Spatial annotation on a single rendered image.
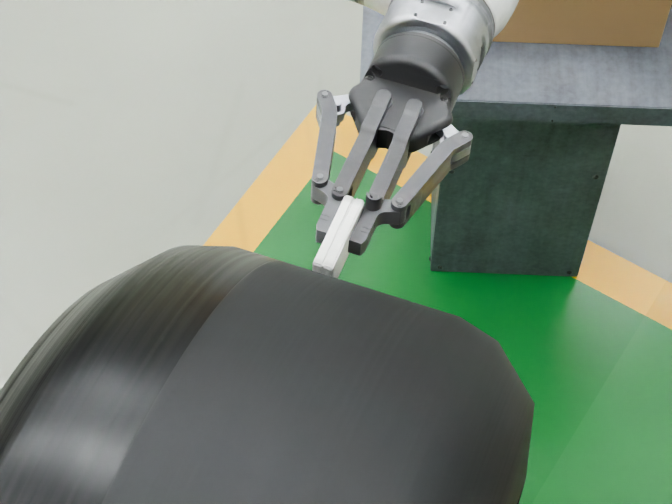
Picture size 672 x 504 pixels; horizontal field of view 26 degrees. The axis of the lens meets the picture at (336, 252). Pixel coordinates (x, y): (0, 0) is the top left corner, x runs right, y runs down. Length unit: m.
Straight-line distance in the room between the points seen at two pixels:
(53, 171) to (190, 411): 1.87
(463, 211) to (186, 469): 1.60
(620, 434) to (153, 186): 0.91
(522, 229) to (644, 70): 0.52
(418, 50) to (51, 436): 0.50
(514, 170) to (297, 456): 1.49
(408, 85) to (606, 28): 0.79
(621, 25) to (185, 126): 1.00
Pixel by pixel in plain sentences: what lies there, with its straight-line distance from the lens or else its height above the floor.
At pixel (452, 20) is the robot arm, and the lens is 1.17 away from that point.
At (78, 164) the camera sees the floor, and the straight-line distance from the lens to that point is 2.63.
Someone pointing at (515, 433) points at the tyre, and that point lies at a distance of 0.86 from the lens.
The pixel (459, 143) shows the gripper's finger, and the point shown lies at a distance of 1.11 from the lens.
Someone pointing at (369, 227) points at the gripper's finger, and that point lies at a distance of 1.06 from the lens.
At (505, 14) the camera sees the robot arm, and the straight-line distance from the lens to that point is 1.24.
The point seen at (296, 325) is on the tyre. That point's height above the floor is 1.40.
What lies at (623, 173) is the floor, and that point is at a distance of 2.63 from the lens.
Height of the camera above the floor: 2.14
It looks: 59 degrees down
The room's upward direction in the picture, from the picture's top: straight up
